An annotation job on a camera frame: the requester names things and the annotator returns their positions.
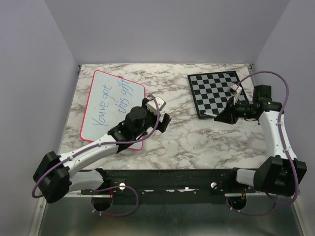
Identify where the pink framed whiteboard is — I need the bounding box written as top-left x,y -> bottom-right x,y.
80,70 -> 146,142

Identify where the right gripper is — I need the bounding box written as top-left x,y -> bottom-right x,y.
215,97 -> 256,124

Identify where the black grey chessboard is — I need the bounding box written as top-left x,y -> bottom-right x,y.
188,71 -> 239,119

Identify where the blue whiteboard marker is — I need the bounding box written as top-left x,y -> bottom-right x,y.
204,113 -> 217,118

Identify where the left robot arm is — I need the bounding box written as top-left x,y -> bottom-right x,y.
31,96 -> 171,203

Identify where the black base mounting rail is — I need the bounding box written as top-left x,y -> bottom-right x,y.
81,169 -> 255,216

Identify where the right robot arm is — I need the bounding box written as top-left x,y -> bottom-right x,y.
214,85 -> 307,197

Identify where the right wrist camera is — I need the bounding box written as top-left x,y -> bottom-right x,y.
228,84 -> 243,105

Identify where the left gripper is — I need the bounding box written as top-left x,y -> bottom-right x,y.
133,99 -> 171,139

